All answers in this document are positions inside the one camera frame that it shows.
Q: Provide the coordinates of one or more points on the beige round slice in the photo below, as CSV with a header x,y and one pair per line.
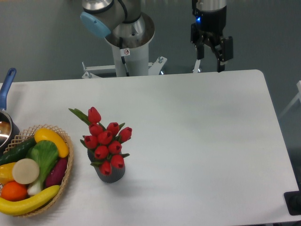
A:
x,y
25,171

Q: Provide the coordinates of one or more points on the yellow pepper left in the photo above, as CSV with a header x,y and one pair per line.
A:
x,y
6,173

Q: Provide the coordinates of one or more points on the red tulip bouquet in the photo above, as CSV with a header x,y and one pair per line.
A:
x,y
102,140

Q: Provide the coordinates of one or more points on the green bok choy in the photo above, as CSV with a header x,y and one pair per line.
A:
x,y
45,154

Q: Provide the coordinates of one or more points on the orange fruit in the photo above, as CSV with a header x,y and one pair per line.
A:
x,y
13,191

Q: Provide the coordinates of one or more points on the purple sweet potato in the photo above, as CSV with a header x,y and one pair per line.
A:
x,y
56,175

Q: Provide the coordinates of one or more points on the woven wicker basket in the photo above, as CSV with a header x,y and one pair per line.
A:
x,y
29,133

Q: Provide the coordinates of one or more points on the blue handled saucepan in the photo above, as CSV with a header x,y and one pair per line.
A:
x,y
8,129

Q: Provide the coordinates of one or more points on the black clamp at table edge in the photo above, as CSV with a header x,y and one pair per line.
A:
x,y
293,202

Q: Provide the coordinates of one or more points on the white metal base frame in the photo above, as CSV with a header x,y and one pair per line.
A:
x,y
155,68

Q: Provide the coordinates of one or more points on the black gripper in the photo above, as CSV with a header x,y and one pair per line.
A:
x,y
208,27

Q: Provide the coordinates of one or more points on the white frame at right edge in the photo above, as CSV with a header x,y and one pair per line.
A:
x,y
296,99

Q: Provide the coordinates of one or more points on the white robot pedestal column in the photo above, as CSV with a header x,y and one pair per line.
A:
x,y
131,61

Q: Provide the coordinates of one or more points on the dark green cucumber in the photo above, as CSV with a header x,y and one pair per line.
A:
x,y
18,152

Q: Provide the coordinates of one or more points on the grey ribbed vase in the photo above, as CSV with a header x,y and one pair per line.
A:
x,y
109,169

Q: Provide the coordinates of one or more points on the yellow banana front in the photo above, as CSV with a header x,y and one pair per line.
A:
x,y
30,204

